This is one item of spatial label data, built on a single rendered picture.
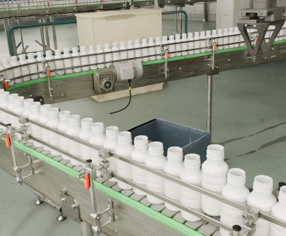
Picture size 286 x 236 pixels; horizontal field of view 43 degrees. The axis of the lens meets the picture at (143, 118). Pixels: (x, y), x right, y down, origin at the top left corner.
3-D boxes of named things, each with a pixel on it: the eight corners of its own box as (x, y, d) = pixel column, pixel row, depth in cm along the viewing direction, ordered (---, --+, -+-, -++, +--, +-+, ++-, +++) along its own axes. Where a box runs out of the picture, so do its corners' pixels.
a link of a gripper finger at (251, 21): (234, 55, 82) (236, 12, 79) (249, 50, 87) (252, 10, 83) (263, 58, 77) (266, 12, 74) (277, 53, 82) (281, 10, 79)
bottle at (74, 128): (66, 164, 121) (60, 118, 115) (78, 157, 126) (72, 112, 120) (80, 168, 118) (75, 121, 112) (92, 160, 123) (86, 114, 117)
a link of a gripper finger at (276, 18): (242, 53, 84) (244, 11, 81) (256, 48, 89) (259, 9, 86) (270, 55, 80) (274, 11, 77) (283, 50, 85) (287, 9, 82)
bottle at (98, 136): (88, 175, 113) (83, 126, 108) (99, 166, 118) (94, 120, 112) (104, 179, 111) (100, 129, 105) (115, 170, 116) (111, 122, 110)
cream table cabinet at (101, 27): (145, 81, 611) (141, 8, 569) (164, 89, 559) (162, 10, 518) (82, 92, 562) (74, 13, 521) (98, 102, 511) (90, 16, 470)
